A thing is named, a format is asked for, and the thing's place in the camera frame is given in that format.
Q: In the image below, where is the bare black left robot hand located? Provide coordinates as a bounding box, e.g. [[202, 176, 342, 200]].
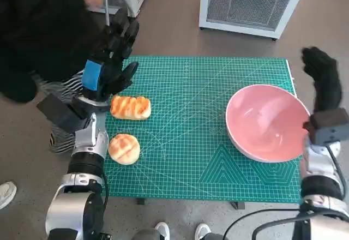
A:
[[81, 7, 140, 103]]

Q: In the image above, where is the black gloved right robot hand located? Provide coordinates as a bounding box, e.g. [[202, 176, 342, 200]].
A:
[[300, 46, 344, 113]]

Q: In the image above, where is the rectangular toy bread loaf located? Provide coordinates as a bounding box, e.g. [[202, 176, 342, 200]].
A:
[[110, 95, 152, 121]]

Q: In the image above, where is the pink bowl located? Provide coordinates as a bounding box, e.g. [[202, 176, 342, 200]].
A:
[[225, 84, 312, 164]]

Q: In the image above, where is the round toy bread bun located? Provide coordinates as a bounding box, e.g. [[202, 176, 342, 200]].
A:
[[107, 134, 141, 166]]

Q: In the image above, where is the person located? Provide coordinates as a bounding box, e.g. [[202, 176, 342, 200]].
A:
[[0, 0, 110, 154]]

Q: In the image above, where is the green cutting mat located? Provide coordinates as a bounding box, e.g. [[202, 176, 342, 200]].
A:
[[102, 56, 302, 204]]

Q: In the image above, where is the white appliance with mesh grille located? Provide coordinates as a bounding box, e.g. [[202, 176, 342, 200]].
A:
[[198, 0, 320, 40]]

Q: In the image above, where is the white shoe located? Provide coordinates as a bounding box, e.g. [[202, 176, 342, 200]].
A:
[[0, 181, 18, 211], [154, 221, 171, 240], [195, 223, 212, 240]]

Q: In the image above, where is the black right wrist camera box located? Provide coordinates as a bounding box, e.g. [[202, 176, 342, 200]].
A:
[[303, 108, 349, 146]]

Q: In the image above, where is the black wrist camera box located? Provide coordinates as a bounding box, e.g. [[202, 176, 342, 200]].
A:
[[35, 92, 91, 135], [303, 108, 349, 146]]

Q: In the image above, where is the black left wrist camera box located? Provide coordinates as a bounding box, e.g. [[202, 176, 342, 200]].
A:
[[35, 92, 91, 135]]

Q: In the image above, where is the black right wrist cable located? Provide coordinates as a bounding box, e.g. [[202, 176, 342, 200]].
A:
[[326, 143, 346, 197]]

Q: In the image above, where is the black right elbow cable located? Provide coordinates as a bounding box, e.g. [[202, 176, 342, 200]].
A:
[[222, 208, 304, 240]]

